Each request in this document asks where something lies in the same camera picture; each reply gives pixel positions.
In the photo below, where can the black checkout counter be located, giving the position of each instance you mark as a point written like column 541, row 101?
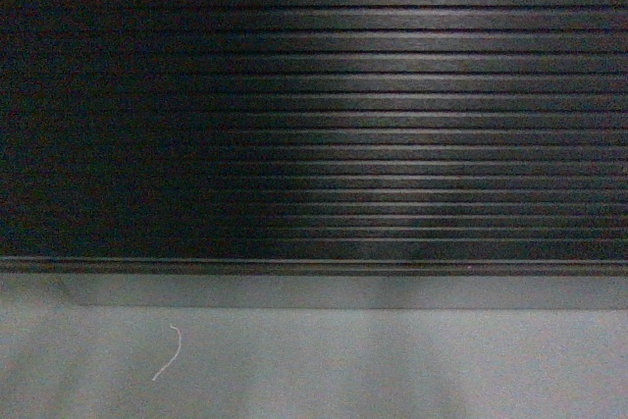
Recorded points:
column 317, row 153

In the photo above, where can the white thread on floor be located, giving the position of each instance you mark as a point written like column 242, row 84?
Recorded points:
column 175, row 355

